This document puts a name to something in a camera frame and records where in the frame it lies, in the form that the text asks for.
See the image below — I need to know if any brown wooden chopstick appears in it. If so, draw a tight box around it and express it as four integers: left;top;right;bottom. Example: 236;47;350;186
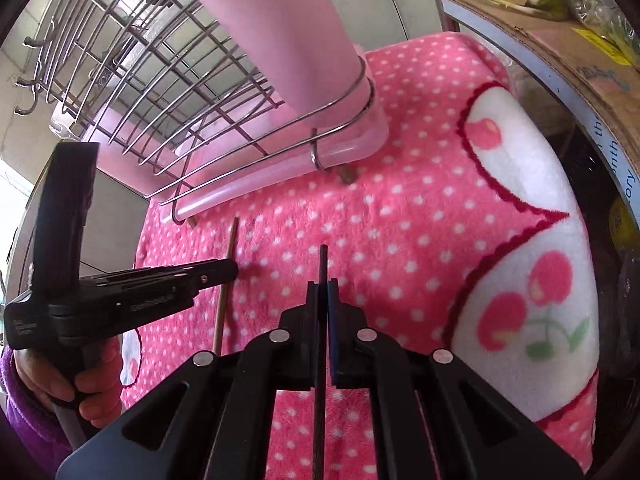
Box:
213;217;240;356

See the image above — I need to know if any black chopstick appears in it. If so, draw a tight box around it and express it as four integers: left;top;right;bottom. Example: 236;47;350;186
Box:
312;245;328;480

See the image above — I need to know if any purple left sleeve forearm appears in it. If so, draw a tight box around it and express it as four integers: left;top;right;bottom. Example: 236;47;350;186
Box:
1;348;73;479

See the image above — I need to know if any left hand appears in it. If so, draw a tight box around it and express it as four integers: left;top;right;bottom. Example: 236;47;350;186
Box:
13;337;122;428

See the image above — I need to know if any pink polka dot blanket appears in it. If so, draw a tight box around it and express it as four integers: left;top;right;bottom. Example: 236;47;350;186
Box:
134;32;599;468

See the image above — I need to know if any pink plastic drip tray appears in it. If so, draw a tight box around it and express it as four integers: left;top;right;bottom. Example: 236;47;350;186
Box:
81;41;388;223

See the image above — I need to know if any pink plastic utensil cup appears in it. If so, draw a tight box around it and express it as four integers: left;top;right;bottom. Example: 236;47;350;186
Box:
200;0;370;128

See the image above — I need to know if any cardboard box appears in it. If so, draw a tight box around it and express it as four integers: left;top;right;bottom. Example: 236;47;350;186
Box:
439;0;640;172

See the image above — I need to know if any metal wire dish rack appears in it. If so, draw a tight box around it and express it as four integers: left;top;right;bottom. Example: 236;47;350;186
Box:
17;0;388;223

